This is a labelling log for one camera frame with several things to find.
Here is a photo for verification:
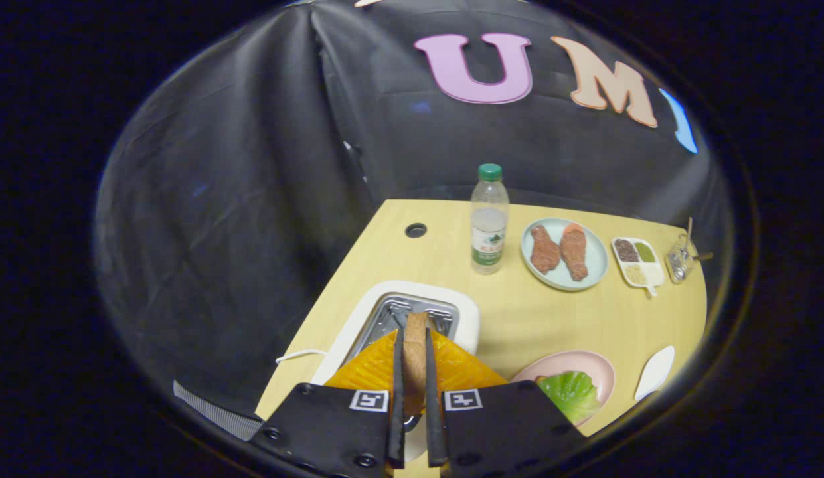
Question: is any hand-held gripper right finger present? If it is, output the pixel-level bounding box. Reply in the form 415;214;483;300
424;327;588;478

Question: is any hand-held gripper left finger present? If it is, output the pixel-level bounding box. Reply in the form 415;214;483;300
249;329;407;478

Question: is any toast bread slice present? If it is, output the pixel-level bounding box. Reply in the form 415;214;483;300
402;312;429;418

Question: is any green lettuce leaf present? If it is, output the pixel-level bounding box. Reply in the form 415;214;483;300
535;370;602;424

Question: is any white toaster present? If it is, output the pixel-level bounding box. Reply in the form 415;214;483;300
311;280;481;463

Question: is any pink plate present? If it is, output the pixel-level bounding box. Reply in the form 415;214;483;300
511;350;616;428

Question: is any pale teal plate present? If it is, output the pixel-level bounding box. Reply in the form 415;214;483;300
521;218;609;292

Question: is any clear water bottle green cap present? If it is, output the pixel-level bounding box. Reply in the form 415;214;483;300
469;163;511;276

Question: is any grey mesh chair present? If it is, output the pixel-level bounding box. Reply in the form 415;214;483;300
173;380;265;442

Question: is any brown meat piece orange edge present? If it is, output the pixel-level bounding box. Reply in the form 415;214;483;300
559;223;590;282

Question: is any white square plate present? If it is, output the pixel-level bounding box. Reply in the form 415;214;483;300
634;345;676;402

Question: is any white divided grain dish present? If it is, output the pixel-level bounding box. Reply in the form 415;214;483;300
611;236;666;297

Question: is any black backdrop cloth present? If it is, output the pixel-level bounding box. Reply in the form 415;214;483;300
93;0;734;426

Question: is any clear glass cup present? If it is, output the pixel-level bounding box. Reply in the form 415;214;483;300
666;232;701;285

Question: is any white toaster cable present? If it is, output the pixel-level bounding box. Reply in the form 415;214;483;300
276;348;329;366

